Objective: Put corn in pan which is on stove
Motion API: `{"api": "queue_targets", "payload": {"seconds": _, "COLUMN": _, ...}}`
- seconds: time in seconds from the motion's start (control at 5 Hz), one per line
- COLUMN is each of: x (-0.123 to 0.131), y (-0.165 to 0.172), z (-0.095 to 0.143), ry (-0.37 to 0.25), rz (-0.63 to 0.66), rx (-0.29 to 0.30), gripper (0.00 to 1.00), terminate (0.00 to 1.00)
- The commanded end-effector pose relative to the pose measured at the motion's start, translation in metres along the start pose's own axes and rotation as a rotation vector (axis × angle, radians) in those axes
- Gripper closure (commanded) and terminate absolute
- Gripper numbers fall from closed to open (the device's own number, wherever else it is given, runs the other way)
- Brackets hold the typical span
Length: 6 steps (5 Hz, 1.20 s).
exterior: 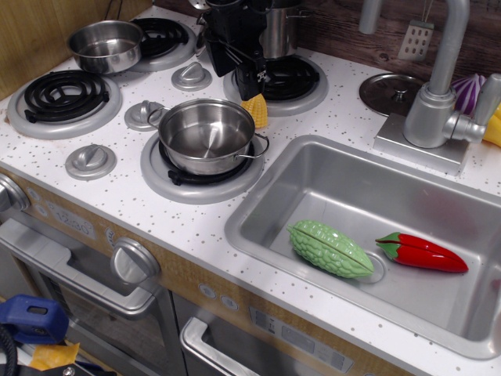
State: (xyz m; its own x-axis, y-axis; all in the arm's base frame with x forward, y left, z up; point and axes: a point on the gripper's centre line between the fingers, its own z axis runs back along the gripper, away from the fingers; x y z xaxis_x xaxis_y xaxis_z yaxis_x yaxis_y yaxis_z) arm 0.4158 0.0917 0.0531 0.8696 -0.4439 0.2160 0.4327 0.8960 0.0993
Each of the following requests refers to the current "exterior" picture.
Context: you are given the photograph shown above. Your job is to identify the black cable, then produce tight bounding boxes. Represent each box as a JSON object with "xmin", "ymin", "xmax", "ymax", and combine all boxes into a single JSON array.
[{"xmin": 0, "ymin": 324, "xmax": 20, "ymax": 376}]

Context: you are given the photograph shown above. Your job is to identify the yellow toy corn cob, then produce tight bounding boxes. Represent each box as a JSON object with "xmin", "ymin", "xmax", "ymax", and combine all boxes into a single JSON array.
[{"xmin": 240, "ymin": 94, "xmax": 269, "ymax": 128}]

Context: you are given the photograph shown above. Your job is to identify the red toy chili pepper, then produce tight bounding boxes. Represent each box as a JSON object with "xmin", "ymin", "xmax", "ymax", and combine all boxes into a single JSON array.
[{"xmin": 376, "ymin": 232, "xmax": 469, "ymax": 273}]

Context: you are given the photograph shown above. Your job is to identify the small steel bowl pot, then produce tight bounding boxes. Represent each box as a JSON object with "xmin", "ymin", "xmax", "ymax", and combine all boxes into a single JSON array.
[{"xmin": 67, "ymin": 20, "xmax": 143, "ymax": 74}]

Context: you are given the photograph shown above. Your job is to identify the grey dishwasher door handle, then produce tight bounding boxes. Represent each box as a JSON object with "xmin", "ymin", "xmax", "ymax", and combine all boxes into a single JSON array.
[{"xmin": 179, "ymin": 317, "xmax": 256, "ymax": 376}]

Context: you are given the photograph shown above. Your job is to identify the steel slotted ladle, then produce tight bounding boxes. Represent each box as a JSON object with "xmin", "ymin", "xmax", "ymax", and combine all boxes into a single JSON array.
[{"xmin": 189, "ymin": 0, "xmax": 209, "ymax": 10}]

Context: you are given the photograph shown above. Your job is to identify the silver oven dial left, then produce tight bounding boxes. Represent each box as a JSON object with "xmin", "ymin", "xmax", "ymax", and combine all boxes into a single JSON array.
[{"xmin": 0, "ymin": 174, "xmax": 31, "ymax": 212}]

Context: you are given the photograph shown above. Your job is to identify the yellow tape piece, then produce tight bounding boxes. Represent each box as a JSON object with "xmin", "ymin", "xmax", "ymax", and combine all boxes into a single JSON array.
[{"xmin": 29, "ymin": 343, "xmax": 80, "ymax": 371}]

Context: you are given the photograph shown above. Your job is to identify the steel pot lid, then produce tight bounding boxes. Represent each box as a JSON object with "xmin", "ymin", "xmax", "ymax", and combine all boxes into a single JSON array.
[{"xmin": 359, "ymin": 73, "xmax": 424, "ymax": 117}]

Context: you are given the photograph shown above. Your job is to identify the front right black burner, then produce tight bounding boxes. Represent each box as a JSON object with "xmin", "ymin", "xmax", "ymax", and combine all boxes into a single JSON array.
[{"xmin": 140, "ymin": 136, "xmax": 269, "ymax": 204}]

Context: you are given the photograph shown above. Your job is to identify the blue clamp tool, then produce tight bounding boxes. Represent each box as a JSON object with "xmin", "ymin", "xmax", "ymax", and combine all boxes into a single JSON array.
[{"xmin": 1, "ymin": 295, "xmax": 69, "ymax": 345}]

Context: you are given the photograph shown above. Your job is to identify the grey toy sink basin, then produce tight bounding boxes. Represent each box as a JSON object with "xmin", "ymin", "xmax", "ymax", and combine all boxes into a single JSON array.
[{"xmin": 225, "ymin": 136, "xmax": 500, "ymax": 360}]

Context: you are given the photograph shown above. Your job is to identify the green toy bitter gourd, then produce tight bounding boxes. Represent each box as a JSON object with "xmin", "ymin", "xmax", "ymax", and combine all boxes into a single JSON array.
[{"xmin": 287, "ymin": 219, "xmax": 374, "ymax": 278}]

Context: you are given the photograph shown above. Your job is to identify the front left black burner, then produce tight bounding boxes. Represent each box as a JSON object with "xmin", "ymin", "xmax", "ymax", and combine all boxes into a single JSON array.
[{"xmin": 7, "ymin": 70, "xmax": 122, "ymax": 139}]

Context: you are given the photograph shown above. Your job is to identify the grey stove knob upper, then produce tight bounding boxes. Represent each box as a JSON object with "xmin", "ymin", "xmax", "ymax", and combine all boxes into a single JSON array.
[{"xmin": 171, "ymin": 62, "xmax": 212, "ymax": 92}]

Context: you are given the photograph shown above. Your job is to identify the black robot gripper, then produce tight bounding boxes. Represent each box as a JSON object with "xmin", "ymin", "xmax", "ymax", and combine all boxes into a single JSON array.
[{"xmin": 202, "ymin": 7, "xmax": 267, "ymax": 101}]

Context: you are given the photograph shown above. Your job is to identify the purple toy onion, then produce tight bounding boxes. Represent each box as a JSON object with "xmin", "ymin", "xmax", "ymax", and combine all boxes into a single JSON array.
[{"xmin": 451, "ymin": 74, "xmax": 486, "ymax": 115}]

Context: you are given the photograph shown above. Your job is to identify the grey stove knob lower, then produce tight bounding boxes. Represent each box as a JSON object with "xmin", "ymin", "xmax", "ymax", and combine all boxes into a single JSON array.
[{"xmin": 65, "ymin": 144, "xmax": 117, "ymax": 181}]

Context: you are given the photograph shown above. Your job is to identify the grey stove knob middle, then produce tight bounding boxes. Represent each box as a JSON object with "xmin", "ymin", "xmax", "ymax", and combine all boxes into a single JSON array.
[{"xmin": 124, "ymin": 100, "xmax": 164, "ymax": 132}]

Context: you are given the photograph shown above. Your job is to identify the yellow toy vegetable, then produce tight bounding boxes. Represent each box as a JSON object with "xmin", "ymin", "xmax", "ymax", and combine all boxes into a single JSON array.
[{"xmin": 483, "ymin": 107, "xmax": 501, "ymax": 147}]

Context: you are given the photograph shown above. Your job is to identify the steel pan with handles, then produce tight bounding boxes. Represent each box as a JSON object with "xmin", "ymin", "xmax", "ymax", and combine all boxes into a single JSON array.
[{"xmin": 146, "ymin": 99, "xmax": 270, "ymax": 175}]

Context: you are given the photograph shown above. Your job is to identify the tall steel stock pot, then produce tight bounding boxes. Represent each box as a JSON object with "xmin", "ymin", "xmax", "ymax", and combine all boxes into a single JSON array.
[{"xmin": 260, "ymin": 1, "xmax": 314, "ymax": 60}]

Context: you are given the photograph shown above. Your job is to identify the back right black burner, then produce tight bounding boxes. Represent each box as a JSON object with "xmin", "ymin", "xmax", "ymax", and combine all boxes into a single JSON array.
[{"xmin": 222, "ymin": 54, "xmax": 330, "ymax": 118}]

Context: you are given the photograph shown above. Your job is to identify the grey stove knob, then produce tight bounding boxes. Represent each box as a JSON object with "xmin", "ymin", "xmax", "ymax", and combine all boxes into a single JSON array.
[
  {"xmin": 171, "ymin": 62, "xmax": 212, "ymax": 92},
  {"xmin": 65, "ymin": 144, "xmax": 117, "ymax": 181},
  {"xmin": 124, "ymin": 100, "xmax": 164, "ymax": 132}
]

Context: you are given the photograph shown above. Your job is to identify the grey toy faucet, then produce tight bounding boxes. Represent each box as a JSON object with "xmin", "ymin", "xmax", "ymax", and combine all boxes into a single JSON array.
[{"xmin": 373, "ymin": 0, "xmax": 500, "ymax": 175}]

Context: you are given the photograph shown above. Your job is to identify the silver oven dial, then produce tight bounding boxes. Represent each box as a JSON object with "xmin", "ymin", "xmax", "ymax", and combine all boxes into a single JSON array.
[
  {"xmin": 0, "ymin": 174, "xmax": 31, "ymax": 212},
  {"xmin": 110, "ymin": 237, "xmax": 160, "ymax": 285}
]

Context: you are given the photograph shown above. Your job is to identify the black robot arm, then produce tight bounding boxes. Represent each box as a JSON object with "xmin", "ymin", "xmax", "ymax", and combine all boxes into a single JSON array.
[{"xmin": 203, "ymin": 1, "xmax": 273, "ymax": 101}]

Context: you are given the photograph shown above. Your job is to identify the grey oven door handle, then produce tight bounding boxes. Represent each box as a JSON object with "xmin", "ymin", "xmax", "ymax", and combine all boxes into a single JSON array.
[{"xmin": 1, "ymin": 219, "xmax": 156, "ymax": 320}]

